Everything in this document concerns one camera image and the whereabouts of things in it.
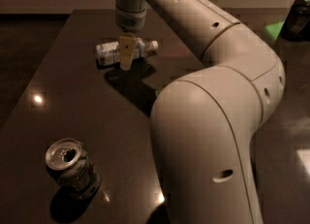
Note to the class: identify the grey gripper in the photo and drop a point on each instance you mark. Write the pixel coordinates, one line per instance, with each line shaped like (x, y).
(130, 20)

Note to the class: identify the clear plastic water bottle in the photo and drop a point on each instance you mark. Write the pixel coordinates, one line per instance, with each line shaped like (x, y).
(108, 53)

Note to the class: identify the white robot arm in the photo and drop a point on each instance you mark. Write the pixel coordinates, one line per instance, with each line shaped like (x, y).
(202, 124)

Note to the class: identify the green 7up soda can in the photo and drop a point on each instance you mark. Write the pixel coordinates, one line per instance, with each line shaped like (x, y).
(69, 164)

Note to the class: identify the green snack packet in background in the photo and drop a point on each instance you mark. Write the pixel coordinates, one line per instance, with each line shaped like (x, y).
(273, 29)

